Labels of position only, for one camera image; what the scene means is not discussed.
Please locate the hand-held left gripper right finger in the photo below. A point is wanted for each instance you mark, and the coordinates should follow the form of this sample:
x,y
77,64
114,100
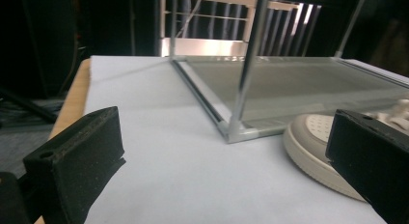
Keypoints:
x,y
373,153

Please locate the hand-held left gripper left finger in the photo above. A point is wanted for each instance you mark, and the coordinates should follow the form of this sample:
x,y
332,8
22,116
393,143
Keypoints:
x,y
77,153

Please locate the round white perforated dish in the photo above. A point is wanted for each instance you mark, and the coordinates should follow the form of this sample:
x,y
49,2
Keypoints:
x,y
305,143

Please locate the white paper table cover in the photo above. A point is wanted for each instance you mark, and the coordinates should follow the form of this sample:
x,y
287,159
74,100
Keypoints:
x,y
167,146

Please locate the metal frame glass shelf rack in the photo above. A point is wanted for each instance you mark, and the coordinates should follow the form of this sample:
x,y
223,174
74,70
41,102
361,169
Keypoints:
x,y
289,85

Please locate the white railing frame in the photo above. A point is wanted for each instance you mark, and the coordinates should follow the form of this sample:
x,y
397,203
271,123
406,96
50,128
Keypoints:
x,y
205,24

